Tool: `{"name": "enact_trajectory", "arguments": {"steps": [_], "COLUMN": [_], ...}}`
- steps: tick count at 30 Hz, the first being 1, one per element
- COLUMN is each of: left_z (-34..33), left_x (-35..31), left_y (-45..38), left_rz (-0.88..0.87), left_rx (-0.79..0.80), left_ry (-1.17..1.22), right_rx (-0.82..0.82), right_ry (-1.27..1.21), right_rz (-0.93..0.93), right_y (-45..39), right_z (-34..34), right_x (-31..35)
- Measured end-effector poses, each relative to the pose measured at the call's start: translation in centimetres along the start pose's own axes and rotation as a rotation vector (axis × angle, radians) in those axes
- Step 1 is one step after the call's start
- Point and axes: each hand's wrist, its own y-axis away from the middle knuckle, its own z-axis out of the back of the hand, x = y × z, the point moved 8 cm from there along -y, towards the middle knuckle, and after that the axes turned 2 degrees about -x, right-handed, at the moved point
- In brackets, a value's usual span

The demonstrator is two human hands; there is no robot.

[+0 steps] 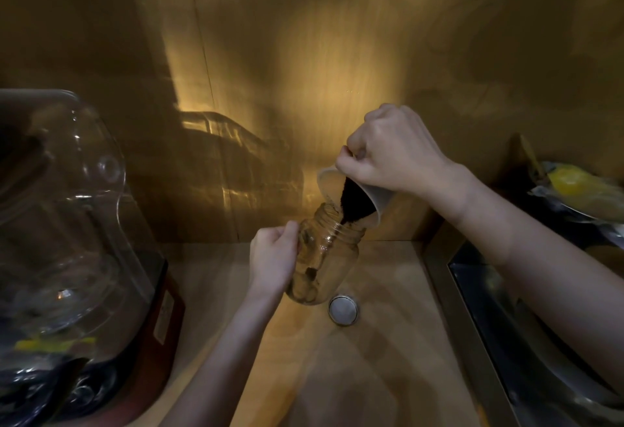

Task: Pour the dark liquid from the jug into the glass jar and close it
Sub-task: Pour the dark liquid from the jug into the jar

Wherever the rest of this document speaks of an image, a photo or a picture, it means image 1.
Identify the person's left hand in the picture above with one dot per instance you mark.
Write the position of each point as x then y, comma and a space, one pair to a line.
273, 261

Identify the person's right hand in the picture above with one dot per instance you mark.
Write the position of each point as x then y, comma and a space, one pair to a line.
400, 153

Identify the white cup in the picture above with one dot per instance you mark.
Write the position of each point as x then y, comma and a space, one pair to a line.
380, 202

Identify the clear glass jar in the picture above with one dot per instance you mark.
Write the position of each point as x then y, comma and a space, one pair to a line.
336, 265

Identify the round metal jar lid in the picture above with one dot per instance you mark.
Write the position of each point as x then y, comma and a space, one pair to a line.
343, 310

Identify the person's left forearm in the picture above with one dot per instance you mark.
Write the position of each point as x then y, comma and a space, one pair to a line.
224, 368

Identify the person's right forearm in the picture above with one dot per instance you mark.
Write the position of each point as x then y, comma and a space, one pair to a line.
546, 265

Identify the red blender base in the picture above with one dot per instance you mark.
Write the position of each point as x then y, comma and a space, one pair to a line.
163, 344

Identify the yellow item in plastic bag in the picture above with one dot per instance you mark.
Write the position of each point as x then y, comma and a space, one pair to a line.
580, 185

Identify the stainless steel sink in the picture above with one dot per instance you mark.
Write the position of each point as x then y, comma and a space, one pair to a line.
487, 324

